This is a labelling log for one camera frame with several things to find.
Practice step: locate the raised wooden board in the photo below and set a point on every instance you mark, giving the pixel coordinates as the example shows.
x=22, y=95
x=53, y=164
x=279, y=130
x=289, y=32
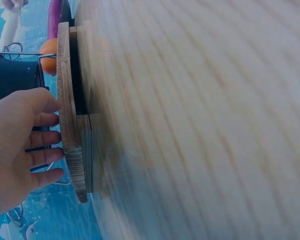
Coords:
x=65, y=100

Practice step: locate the person's left hand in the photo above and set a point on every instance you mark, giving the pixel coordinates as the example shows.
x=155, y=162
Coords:
x=7, y=140

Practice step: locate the purple eggplant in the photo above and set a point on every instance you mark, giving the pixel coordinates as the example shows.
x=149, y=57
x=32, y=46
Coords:
x=54, y=20

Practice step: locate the orange fruit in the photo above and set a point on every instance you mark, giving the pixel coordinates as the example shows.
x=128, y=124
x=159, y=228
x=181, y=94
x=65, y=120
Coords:
x=50, y=55

